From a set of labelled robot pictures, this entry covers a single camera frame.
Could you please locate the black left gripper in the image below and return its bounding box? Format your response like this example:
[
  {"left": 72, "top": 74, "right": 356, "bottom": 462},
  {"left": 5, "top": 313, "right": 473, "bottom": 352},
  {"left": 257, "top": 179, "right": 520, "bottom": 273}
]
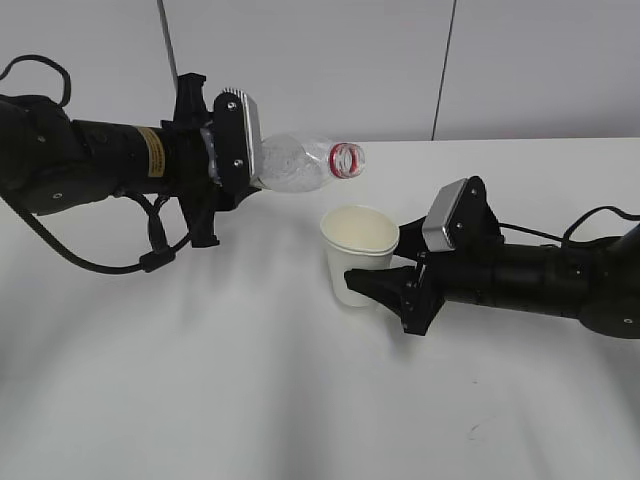
[{"left": 162, "top": 73, "right": 260, "bottom": 248}]

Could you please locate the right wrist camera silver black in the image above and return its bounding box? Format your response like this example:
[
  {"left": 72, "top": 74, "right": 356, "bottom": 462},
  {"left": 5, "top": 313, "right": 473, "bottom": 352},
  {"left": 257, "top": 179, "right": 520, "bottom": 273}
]
[{"left": 422, "top": 176, "right": 500, "bottom": 253}]

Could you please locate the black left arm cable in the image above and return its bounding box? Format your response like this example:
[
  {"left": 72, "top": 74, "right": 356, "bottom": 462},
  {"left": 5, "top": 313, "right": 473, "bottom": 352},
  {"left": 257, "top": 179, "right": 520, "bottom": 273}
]
[{"left": 0, "top": 54, "right": 194, "bottom": 275}]

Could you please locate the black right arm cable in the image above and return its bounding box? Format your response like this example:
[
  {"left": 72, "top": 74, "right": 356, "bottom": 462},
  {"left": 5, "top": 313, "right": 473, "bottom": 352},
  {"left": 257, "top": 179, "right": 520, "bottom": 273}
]
[{"left": 497, "top": 205, "right": 640, "bottom": 249}]

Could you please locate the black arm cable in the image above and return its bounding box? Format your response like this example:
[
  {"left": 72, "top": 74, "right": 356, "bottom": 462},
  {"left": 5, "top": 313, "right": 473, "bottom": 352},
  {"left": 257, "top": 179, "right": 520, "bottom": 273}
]
[
  {"left": 0, "top": 54, "right": 194, "bottom": 275},
  {"left": 497, "top": 205, "right": 640, "bottom": 249}
]

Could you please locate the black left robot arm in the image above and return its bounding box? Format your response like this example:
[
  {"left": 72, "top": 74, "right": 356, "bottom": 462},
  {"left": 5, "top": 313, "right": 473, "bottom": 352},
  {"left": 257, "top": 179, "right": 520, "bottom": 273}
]
[{"left": 1, "top": 73, "right": 262, "bottom": 248}]

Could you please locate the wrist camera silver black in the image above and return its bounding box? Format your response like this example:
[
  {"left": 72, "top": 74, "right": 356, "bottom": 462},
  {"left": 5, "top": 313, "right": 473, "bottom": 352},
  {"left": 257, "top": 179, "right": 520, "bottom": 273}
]
[
  {"left": 422, "top": 176, "right": 500, "bottom": 253},
  {"left": 213, "top": 88, "right": 263, "bottom": 194}
]

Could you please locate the white paper cup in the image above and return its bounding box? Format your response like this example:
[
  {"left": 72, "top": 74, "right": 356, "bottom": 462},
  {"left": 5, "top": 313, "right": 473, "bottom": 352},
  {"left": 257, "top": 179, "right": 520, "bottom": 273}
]
[{"left": 320, "top": 205, "right": 400, "bottom": 308}]

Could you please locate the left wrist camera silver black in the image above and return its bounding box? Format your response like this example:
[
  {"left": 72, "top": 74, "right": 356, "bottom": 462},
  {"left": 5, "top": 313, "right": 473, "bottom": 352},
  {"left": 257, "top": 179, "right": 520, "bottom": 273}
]
[{"left": 213, "top": 88, "right": 263, "bottom": 194}]

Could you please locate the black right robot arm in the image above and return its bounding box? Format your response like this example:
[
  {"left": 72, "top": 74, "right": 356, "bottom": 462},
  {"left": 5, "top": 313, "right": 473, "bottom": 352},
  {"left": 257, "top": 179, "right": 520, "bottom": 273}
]
[{"left": 344, "top": 228, "right": 639, "bottom": 339}]

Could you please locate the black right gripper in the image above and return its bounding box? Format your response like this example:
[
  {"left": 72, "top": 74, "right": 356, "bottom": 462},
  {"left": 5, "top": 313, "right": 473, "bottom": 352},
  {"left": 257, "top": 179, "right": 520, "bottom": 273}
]
[{"left": 344, "top": 217, "right": 500, "bottom": 335}]

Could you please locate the clear water bottle red label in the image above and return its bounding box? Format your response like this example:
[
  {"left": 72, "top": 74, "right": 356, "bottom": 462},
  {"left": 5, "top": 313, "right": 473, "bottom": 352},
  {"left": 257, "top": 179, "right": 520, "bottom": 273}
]
[{"left": 251, "top": 134, "right": 365, "bottom": 193}]

